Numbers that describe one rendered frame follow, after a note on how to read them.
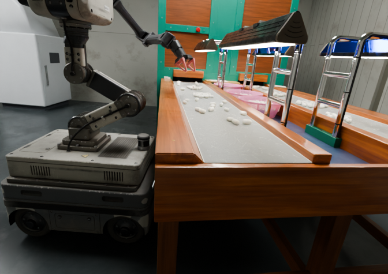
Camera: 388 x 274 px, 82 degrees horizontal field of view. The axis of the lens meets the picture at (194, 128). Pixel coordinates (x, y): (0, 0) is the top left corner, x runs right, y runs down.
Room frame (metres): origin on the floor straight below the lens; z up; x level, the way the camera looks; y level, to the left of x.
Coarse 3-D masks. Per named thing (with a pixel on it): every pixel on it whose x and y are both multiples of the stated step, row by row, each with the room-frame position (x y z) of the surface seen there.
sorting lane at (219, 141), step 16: (192, 96) 1.46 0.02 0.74; (192, 112) 1.02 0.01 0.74; (208, 112) 1.04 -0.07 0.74; (224, 112) 1.06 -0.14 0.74; (192, 128) 0.78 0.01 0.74; (208, 128) 0.79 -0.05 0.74; (224, 128) 0.81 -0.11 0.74; (240, 128) 0.82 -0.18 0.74; (256, 128) 0.84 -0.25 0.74; (208, 144) 0.63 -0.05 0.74; (224, 144) 0.64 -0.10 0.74; (240, 144) 0.65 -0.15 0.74; (256, 144) 0.66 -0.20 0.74; (272, 144) 0.67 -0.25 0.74; (208, 160) 0.52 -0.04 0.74; (224, 160) 0.53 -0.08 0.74; (240, 160) 0.53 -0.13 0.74; (256, 160) 0.54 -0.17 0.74; (272, 160) 0.55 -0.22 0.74; (288, 160) 0.55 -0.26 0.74; (304, 160) 0.56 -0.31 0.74
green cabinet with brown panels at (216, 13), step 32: (160, 0) 2.27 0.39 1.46; (192, 0) 2.33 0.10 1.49; (224, 0) 2.37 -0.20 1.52; (256, 0) 2.42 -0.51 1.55; (288, 0) 2.47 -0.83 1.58; (160, 32) 2.27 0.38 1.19; (192, 32) 2.32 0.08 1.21; (224, 32) 2.38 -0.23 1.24; (160, 64) 2.27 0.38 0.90; (192, 64) 2.34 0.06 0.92; (256, 64) 2.44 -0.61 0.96
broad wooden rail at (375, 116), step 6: (264, 84) 2.43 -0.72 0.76; (282, 90) 2.05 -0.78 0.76; (294, 90) 2.04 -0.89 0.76; (300, 96) 1.77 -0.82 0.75; (306, 96) 1.70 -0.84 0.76; (312, 96) 1.70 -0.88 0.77; (336, 102) 1.50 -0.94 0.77; (336, 108) 1.39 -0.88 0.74; (348, 108) 1.30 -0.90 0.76; (354, 108) 1.30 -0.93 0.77; (360, 108) 1.32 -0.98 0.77; (360, 114) 1.21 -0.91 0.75; (366, 114) 1.18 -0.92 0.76; (372, 114) 1.17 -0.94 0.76; (378, 114) 1.18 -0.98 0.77; (384, 114) 1.19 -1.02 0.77; (378, 120) 1.10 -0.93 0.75; (384, 120) 1.08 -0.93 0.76
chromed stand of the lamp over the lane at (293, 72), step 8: (256, 24) 0.81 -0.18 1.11; (280, 48) 0.99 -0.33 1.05; (296, 48) 0.84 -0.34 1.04; (296, 56) 0.84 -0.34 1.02; (296, 64) 0.84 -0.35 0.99; (272, 72) 0.99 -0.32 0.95; (280, 72) 0.93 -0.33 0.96; (288, 72) 0.87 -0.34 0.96; (296, 72) 0.83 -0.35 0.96; (272, 80) 0.99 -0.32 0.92; (272, 88) 0.98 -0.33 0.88; (288, 88) 0.84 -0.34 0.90; (272, 96) 0.97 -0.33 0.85; (288, 96) 0.84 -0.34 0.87; (280, 104) 0.89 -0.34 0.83; (288, 104) 0.84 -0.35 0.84; (264, 112) 0.99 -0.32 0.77; (288, 112) 0.83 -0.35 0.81
